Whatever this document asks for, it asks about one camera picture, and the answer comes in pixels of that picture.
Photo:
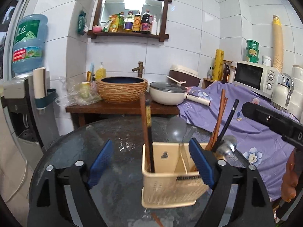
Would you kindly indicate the yellow soap bottle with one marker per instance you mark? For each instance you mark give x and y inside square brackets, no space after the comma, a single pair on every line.
[100,73]

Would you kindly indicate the white microwave oven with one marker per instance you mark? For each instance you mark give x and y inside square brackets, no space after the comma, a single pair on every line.
[258,78]

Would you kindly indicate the crumpled clear plastic bag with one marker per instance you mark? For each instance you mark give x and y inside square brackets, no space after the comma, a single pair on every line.
[76,91]

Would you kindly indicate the brown glass bottle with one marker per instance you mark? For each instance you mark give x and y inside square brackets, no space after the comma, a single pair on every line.
[226,73]

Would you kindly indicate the brass faucet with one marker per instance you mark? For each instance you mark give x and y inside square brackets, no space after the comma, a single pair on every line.
[139,69]

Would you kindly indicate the yellow roll of wrap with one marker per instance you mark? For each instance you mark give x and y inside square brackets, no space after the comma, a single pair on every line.
[218,65]

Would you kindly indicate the wooden framed wall shelf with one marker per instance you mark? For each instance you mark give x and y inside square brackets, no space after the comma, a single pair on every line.
[123,18]

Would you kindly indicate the right hand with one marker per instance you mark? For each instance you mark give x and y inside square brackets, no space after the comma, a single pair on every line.
[290,180]

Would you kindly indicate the stack of green bowls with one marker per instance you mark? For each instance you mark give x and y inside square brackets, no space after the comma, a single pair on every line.
[252,53]

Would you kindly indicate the woven brown basin sink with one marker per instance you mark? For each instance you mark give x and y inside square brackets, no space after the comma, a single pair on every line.
[121,89]

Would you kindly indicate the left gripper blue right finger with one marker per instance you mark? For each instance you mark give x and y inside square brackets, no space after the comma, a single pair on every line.
[204,168]

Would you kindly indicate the black chopstick gold band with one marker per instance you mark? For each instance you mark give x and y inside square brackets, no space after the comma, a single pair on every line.
[149,133]

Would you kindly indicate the dark wooden counter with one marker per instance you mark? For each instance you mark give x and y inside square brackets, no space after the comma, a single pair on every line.
[82,115]

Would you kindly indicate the green packet on wall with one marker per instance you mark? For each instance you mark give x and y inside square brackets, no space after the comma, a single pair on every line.
[82,28]

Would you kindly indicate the white frying pan with lid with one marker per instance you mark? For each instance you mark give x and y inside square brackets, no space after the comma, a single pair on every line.
[172,95]

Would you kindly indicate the beige perforated utensil holder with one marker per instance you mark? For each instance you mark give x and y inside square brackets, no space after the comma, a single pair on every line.
[173,184]

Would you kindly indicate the dark soy sauce bottle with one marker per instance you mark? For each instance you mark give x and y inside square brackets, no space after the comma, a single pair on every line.
[146,22]

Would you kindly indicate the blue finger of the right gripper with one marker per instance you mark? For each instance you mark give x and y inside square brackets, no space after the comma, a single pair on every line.
[278,123]

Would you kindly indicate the blue water jug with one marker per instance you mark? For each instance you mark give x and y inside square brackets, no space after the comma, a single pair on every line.
[28,44]

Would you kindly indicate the white kettle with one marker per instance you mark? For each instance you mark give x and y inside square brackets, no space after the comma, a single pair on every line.
[282,93]

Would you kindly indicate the water dispenser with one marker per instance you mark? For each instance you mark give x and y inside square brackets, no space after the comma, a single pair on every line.
[29,123]

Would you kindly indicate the black chopstick plain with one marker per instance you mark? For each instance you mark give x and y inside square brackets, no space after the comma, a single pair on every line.
[226,125]

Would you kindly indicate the purple floral cloth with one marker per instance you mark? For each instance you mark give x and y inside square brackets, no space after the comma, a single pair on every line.
[258,144]

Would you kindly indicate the tall stack paper cups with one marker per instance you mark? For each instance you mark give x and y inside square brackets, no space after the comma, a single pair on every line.
[278,44]

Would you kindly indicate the clear plastic spoon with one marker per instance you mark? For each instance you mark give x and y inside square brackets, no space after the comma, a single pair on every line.
[176,130]

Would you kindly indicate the brown white rice cooker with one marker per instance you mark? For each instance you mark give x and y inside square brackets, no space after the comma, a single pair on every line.
[182,73]

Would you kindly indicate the metal soup spoon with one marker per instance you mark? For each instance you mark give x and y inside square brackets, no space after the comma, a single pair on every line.
[227,147]

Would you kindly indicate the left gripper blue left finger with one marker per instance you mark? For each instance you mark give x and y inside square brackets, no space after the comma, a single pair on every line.
[100,164]

